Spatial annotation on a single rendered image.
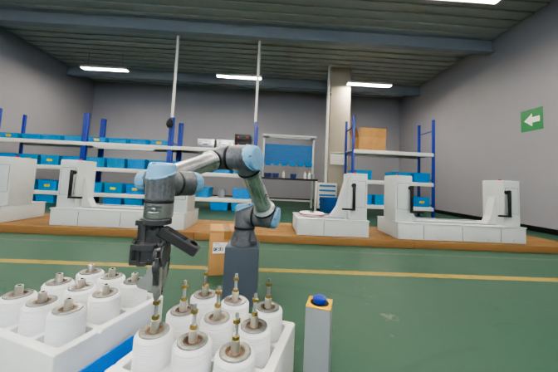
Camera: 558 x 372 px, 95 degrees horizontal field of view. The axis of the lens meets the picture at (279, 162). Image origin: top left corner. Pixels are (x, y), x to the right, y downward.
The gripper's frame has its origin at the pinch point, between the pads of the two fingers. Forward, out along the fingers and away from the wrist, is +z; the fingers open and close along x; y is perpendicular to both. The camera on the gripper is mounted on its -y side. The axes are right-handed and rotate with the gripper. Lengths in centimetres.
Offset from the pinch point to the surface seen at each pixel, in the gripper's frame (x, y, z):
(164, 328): -0.6, -1.7, 9.0
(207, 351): 6.8, -14.4, 10.4
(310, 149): -606, -163, -121
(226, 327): -3.0, -17.8, 10.1
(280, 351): -2.5, -33.4, 16.4
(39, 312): -11.9, 38.5, 10.7
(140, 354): 4.5, 2.0, 12.3
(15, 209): -245, 248, 14
